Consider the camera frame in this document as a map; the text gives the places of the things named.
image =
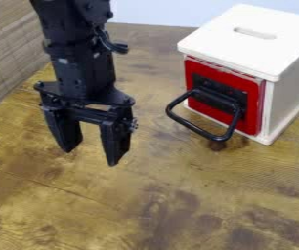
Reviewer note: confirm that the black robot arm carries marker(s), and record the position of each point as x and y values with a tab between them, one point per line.
76	21

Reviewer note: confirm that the red drawer front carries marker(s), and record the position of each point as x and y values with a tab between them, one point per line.
234	87

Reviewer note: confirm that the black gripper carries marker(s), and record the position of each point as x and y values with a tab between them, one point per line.
84	95

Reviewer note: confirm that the white wooden drawer box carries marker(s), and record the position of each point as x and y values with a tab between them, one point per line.
255	40

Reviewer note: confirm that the black metal drawer handle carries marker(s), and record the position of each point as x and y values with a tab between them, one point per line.
202	94

